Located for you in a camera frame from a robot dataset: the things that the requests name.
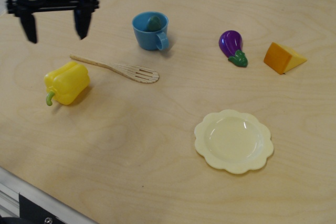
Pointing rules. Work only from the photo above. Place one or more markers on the pale yellow scalloped plate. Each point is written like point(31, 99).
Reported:
point(233, 141)

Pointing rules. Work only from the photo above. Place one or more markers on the orange toy cheese wedge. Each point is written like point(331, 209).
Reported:
point(282, 58)

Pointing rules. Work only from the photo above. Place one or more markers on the blue plastic cup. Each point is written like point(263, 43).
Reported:
point(157, 40)

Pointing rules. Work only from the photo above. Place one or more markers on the green toy cucumber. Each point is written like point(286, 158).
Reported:
point(153, 24)

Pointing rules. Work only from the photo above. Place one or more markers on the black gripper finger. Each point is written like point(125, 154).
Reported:
point(29, 25)
point(82, 17)

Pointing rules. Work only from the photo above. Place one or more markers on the yellow toy bell pepper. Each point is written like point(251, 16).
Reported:
point(66, 83)

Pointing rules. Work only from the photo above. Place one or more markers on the purple toy eggplant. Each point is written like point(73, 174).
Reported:
point(231, 43)

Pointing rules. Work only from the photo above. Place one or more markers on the black corner bracket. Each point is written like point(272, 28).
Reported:
point(34, 213)

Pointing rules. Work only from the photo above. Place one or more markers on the aluminium table frame rail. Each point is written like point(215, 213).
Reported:
point(12, 186)

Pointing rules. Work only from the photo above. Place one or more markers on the wooden slotted spatula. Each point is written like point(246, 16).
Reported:
point(134, 73)

